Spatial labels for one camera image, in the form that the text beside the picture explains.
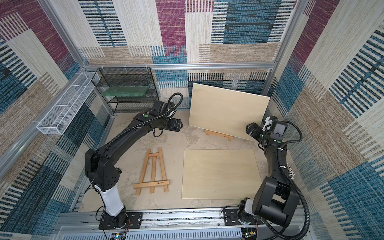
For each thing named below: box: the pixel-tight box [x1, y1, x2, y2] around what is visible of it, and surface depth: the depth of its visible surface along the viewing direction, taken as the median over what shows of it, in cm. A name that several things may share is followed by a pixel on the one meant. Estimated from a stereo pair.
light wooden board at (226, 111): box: [188, 83, 271, 141], surface depth 92 cm
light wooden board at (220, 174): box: [181, 149, 262, 200], surface depth 92 cm
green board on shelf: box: [101, 86, 149, 97], surface depth 102 cm
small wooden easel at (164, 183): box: [133, 147, 170, 195], surface depth 89 cm
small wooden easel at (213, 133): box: [205, 130, 235, 141], surface depth 102 cm
